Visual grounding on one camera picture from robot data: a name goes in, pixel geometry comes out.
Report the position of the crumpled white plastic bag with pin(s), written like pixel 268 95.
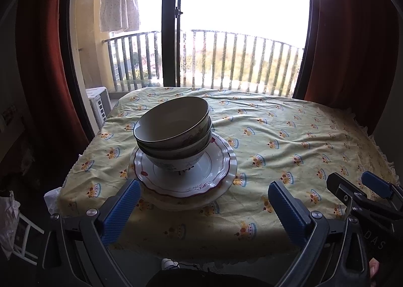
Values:
pixel 8 224

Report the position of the cream floral ceramic bowl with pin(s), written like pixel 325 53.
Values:
pixel 192 147
pixel 176 162
pixel 171 123

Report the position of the red curtain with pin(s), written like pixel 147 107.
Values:
pixel 349 38
pixel 41 54

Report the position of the balcony railing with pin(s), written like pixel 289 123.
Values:
pixel 132 35

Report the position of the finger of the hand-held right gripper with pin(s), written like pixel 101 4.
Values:
pixel 376 184
pixel 341 186

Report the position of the large white yellow-flowered plate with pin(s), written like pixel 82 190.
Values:
pixel 176 203

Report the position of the white air conditioner unit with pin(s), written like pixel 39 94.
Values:
pixel 97 106

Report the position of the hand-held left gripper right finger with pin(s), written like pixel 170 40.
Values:
pixel 285 211

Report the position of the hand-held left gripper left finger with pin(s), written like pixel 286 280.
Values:
pixel 121 211

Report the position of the black window frame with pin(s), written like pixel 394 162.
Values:
pixel 170 38

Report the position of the person's right hand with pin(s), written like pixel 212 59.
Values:
pixel 374 268

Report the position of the yellow printed tablecloth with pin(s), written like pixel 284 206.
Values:
pixel 277 135

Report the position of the white plug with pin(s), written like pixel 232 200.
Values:
pixel 168 263

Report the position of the white red-rimmed plate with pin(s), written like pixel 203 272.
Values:
pixel 207 173

